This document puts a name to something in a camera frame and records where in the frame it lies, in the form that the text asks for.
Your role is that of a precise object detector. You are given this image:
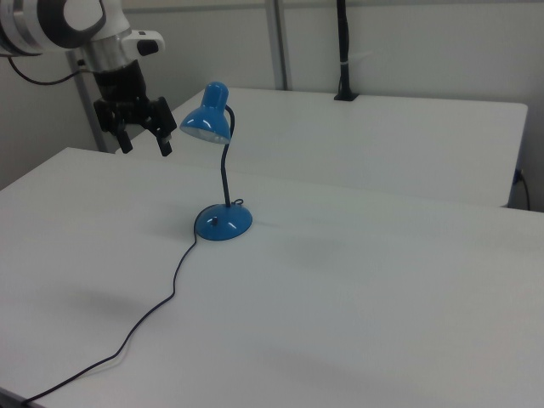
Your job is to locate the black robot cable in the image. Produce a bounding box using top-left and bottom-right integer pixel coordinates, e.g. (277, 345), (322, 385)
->
(6, 54), (94, 87)

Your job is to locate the grey metal partition post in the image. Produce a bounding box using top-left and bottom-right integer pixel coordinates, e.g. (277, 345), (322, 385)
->
(65, 47), (108, 155)
(264, 0), (293, 92)

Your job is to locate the blue desk lamp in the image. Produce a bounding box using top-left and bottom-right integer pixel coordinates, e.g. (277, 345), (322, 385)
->
(178, 81), (253, 243)

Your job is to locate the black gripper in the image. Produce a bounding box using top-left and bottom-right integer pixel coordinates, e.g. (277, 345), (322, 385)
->
(93, 60), (179, 158)

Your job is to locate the white adjoining table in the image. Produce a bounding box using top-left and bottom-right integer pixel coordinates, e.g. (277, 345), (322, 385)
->
(112, 87), (530, 209)

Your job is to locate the thin black wall cable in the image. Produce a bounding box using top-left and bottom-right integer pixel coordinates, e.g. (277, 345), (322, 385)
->
(515, 168), (533, 211)

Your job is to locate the black lamp power cord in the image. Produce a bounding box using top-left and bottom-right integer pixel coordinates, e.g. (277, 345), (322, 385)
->
(20, 195), (247, 405)

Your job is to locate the black pole with clamp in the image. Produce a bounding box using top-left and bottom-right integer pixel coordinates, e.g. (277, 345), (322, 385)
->
(333, 0), (362, 102)

